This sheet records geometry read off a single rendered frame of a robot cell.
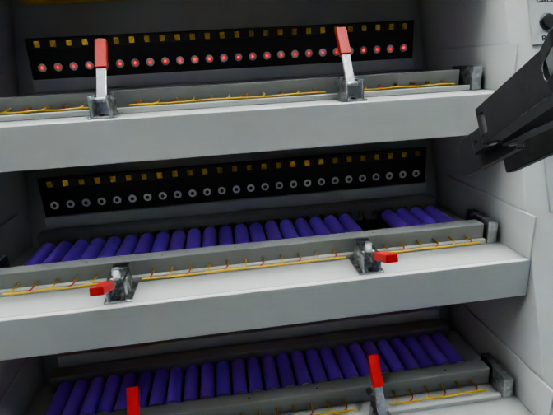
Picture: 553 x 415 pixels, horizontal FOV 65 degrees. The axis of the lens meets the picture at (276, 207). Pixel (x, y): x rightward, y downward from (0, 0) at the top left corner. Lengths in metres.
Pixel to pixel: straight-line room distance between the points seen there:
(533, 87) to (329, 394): 0.41
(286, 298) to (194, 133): 0.20
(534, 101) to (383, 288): 0.28
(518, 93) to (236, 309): 0.32
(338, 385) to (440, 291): 0.17
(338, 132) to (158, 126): 0.19
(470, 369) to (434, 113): 0.32
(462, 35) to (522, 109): 0.39
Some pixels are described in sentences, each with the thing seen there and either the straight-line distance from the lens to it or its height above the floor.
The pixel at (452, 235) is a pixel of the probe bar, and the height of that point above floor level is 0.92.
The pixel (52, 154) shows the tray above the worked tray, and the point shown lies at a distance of 0.49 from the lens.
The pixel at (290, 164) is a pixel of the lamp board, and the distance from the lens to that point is 0.61.
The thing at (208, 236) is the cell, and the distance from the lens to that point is 0.55.
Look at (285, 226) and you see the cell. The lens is 0.56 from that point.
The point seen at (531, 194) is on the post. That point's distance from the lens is 0.56.
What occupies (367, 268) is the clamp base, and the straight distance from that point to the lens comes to 0.49.
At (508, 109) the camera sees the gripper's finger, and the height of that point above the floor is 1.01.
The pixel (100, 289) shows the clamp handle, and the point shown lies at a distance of 0.41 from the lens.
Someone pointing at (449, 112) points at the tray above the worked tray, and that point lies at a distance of 0.52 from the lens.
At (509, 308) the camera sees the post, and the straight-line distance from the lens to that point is 0.61.
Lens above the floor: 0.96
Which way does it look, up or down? 1 degrees up
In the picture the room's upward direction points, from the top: 5 degrees counter-clockwise
